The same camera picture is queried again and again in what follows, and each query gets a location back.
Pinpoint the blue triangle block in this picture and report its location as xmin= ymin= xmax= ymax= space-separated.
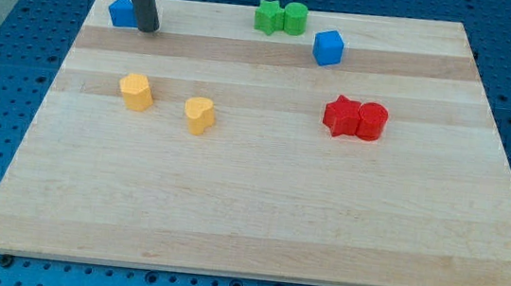
xmin=109 ymin=0 xmax=137 ymax=28

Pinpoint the wooden board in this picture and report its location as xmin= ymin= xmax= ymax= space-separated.
xmin=0 ymin=0 xmax=511 ymax=286

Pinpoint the yellow heart block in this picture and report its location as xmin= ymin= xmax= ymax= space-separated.
xmin=184 ymin=97 xmax=216 ymax=135

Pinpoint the red star block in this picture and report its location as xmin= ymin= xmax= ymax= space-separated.
xmin=323 ymin=95 xmax=361 ymax=137

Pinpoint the red cylinder block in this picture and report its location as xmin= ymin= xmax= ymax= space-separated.
xmin=355 ymin=102 xmax=389 ymax=141

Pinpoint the blue cube block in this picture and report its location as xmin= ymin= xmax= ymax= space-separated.
xmin=312 ymin=30 xmax=344 ymax=66

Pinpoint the green star block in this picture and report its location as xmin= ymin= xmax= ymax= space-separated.
xmin=254 ymin=0 xmax=285 ymax=35

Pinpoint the yellow pentagon block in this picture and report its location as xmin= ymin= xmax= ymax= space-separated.
xmin=119 ymin=73 xmax=153 ymax=112

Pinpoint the green cylinder block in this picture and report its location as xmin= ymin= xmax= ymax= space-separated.
xmin=283 ymin=2 xmax=308 ymax=36

